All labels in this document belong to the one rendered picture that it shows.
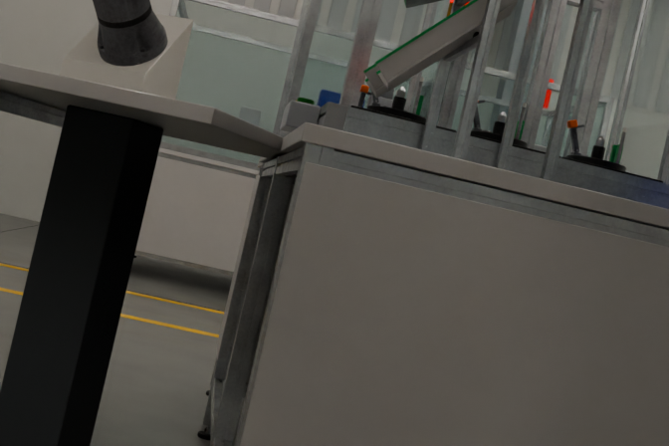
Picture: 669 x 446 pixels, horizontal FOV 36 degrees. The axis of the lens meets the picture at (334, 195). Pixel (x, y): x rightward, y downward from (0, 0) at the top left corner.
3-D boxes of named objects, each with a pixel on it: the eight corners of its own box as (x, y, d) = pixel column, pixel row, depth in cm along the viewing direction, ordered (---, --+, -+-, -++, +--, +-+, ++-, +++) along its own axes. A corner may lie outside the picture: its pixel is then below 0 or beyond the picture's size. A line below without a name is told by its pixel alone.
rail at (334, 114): (318, 146, 219) (330, 97, 219) (288, 157, 308) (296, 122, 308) (342, 152, 220) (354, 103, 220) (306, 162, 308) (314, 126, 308)
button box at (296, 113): (285, 124, 233) (291, 99, 234) (279, 129, 254) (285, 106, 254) (315, 132, 234) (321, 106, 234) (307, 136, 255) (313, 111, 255)
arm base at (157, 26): (88, 63, 223) (76, 24, 217) (115, 24, 234) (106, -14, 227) (151, 69, 219) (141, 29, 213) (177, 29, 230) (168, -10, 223)
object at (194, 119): (-137, 50, 190) (-133, 34, 190) (92, 119, 277) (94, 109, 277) (211, 124, 173) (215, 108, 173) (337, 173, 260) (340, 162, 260)
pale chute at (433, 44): (387, 83, 189) (374, 62, 190) (387, 92, 203) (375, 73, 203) (518, 0, 189) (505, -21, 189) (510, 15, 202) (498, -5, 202)
